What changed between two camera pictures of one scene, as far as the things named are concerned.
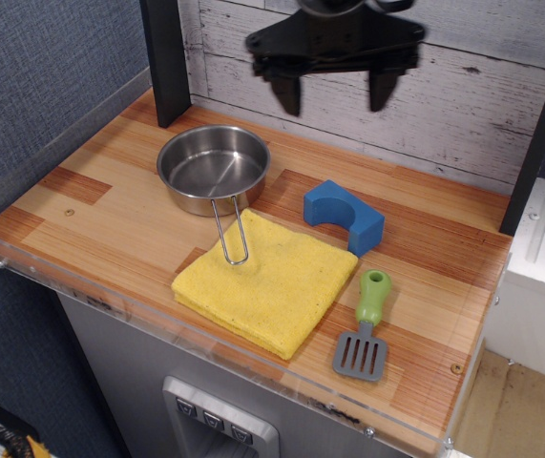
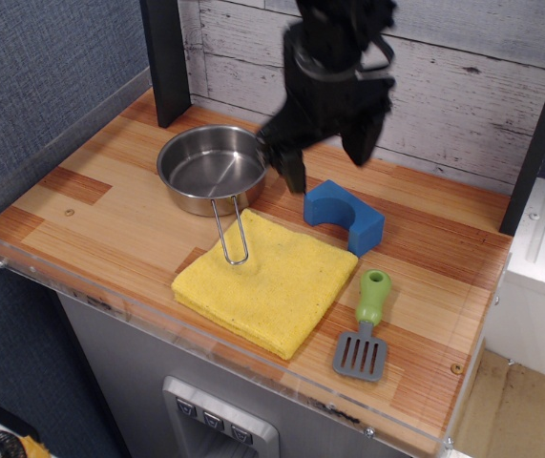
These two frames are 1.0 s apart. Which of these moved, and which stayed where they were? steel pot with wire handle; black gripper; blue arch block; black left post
Moved: black gripper
Stayed: steel pot with wire handle; black left post; blue arch block
